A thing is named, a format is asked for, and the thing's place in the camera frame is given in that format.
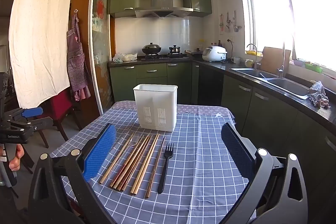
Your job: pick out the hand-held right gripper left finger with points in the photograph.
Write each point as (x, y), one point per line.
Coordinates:
(101, 153)

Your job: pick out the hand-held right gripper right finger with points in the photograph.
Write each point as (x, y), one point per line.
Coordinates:
(237, 153)

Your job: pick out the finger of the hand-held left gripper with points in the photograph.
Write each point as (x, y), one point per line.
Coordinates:
(31, 111)
(42, 123)

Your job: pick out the brown wooden chopstick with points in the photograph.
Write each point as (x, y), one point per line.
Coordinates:
(130, 162)
(134, 163)
(137, 163)
(155, 167)
(127, 162)

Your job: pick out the black plastic fork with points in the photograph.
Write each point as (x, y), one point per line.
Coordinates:
(164, 171)

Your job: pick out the white plastic utensil holder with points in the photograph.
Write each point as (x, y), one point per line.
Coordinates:
(155, 98)

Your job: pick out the person's left hand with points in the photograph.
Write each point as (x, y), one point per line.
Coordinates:
(17, 158)

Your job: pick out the red wooden chair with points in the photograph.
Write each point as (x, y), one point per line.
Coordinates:
(59, 106)

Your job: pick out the blue checked tablecloth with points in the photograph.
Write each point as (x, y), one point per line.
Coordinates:
(199, 150)

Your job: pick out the purple checked apron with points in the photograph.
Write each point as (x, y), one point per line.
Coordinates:
(76, 61)

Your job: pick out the white hanging sheet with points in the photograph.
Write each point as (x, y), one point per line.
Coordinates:
(39, 29)

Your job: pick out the steel double sink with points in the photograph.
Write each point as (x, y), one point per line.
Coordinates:
(288, 86)

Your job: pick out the small pale cup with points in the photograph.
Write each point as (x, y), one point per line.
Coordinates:
(248, 63)

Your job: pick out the white mug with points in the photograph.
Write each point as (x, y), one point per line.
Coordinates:
(236, 60)

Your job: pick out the tall steel faucet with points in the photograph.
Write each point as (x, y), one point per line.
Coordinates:
(281, 69)

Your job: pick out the small curved faucet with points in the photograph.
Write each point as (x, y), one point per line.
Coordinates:
(255, 58)

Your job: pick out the crumpled rag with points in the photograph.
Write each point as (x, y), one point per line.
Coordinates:
(317, 94)

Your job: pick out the white plastic bag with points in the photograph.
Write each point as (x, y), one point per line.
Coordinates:
(126, 56)

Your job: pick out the wooden cutting board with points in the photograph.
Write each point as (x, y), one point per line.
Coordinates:
(271, 58)

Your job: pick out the yellow plastic tray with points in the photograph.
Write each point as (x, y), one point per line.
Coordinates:
(250, 52)

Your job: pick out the white rice cooker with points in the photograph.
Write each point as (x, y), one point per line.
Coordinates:
(215, 53)

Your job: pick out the sliding glass door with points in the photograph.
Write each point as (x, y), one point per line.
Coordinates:
(101, 29)

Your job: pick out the flat pan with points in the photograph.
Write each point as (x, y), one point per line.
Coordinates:
(195, 51)

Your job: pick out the green plastic container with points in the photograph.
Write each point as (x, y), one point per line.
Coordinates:
(313, 67)

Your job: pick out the black wok with lid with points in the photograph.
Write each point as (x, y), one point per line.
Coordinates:
(151, 49)

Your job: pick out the black gas stove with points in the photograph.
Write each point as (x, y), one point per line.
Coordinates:
(168, 57)

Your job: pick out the black kettle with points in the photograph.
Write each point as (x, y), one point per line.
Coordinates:
(174, 50)

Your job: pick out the hanging metal kitchen utensil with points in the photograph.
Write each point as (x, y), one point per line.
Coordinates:
(235, 22)
(227, 19)
(221, 22)

